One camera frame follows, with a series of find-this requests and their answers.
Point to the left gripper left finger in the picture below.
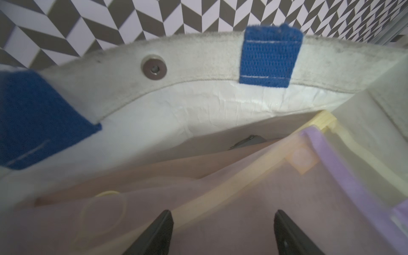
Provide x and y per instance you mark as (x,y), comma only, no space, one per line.
(156,239)

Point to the purple mesh pouch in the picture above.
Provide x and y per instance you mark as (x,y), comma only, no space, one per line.
(336,198)

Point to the pink trim mesh pouch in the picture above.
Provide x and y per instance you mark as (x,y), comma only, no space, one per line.
(153,175)

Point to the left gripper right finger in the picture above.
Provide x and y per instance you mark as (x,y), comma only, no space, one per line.
(290,239)

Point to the white canvas bag blue handles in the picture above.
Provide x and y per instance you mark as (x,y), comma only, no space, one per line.
(176,96)

